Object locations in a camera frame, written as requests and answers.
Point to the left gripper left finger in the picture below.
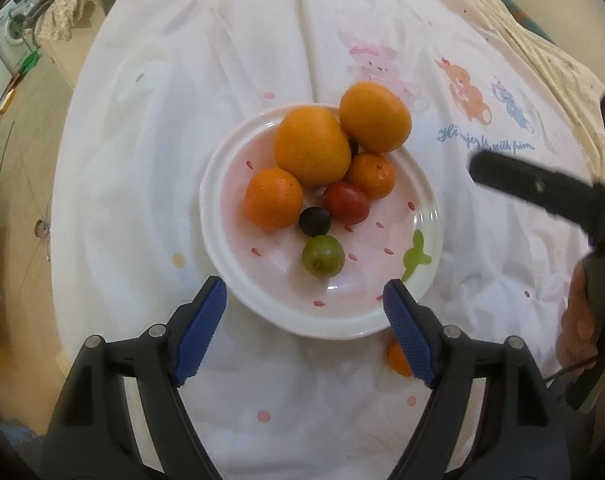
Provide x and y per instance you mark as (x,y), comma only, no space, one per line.
(91,433)

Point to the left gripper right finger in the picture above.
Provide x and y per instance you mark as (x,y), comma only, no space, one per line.
(518,435)

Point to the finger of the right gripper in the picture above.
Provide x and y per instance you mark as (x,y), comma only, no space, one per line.
(557,193)

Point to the small mandarin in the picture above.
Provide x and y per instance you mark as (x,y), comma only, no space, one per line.
(273,199)
(396,359)
(373,173)

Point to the pink strawberry ceramic plate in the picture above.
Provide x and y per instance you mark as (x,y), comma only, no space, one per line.
(320,278)

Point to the large orange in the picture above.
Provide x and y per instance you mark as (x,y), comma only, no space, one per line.
(310,144)
(374,117)

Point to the green lime fruit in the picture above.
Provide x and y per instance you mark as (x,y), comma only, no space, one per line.
(323,256)

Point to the person's right hand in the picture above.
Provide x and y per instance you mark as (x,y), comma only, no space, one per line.
(576,340)

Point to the cream floral bed quilt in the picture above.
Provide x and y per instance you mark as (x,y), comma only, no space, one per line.
(573,85)

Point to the cream bedside cabinet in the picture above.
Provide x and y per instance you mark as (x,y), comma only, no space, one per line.
(69,55)

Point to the green broom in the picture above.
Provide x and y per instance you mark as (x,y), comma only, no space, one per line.
(25,67)

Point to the white washing machine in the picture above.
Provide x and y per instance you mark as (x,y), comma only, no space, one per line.
(14,47)

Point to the teal bed frame edge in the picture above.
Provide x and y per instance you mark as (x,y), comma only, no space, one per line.
(525,20)

